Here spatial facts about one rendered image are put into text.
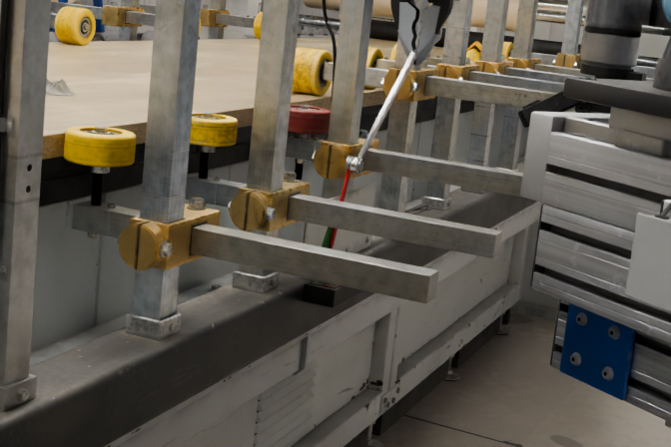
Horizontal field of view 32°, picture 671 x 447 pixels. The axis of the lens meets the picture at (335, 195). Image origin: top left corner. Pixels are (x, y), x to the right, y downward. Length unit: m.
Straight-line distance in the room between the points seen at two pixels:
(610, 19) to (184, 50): 0.62
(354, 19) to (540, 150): 0.55
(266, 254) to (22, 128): 0.35
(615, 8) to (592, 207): 0.50
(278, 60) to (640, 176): 0.53
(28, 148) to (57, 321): 0.52
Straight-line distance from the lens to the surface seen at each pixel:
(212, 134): 1.55
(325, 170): 1.70
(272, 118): 1.48
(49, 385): 1.17
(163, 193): 1.28
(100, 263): 1.59
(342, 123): 1.72
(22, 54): 1.04
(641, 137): 1.14
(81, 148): 1.35
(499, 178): 1.69
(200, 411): 1.51
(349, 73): 1.71
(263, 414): 2.26
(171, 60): 1.26
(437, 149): 2.20
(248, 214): 1.48
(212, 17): 3.54
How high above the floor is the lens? 1.11
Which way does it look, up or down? 11 degrees down
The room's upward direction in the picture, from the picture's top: 6 degrees clockwise
